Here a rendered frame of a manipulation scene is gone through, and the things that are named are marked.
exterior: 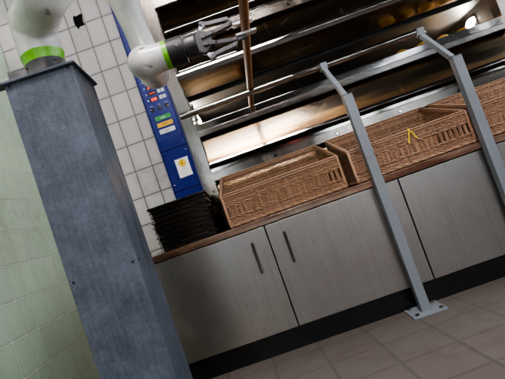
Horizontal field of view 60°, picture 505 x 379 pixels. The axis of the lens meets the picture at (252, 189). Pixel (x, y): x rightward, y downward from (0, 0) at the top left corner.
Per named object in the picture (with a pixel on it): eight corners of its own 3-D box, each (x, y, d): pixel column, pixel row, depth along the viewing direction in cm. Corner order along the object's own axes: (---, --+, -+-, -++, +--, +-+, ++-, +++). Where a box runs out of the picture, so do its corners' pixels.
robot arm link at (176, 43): (170, 62, 139) (161, 34, 140) (177, 73, 151) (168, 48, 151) (188, 55, 139) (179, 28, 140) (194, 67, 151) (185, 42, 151)
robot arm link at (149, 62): (129, 80, 139) (118, 46, 139) (140, 89, 152) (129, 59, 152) (171, 65, 139) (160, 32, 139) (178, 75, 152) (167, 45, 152)
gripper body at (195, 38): (183, 40, 149) (210, 31, 149) (192, 64, 148) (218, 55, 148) (179, 31, 141) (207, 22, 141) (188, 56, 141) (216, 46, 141)
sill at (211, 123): (199, 134, 252) (196, 127, 252) (499, 26, 249) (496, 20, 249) (197, 132, 246) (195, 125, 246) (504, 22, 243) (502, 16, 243)
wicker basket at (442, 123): (340, 189, 240) (322, 141, 242) (438, 154, 239) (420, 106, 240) (356, 184, 192) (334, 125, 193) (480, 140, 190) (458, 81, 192)
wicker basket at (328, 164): (235, 225, 241) (219, 178, 242) (332, 191, 241) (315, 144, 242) (228, 229, 192) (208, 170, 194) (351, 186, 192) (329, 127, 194)
